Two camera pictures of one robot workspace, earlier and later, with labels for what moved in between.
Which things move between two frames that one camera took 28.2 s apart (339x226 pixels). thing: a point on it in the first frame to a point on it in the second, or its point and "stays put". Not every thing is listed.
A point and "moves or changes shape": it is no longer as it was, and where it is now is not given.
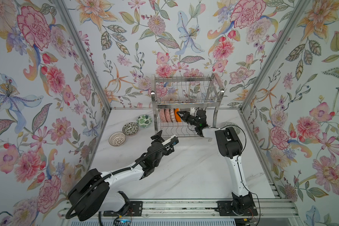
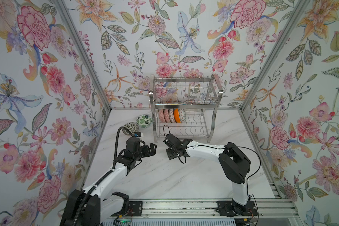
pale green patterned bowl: [235, 126] moves or changes shape
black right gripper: [186, 117] to [168, 151]
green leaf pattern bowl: [144, 121] stays put
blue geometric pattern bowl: [172, 115] stays put
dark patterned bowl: [167, 114] stays put
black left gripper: [169, 151] to [147, 152]
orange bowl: [178, 117] stays put
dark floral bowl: [162, 115] stays put
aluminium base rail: [267, 208] stays put
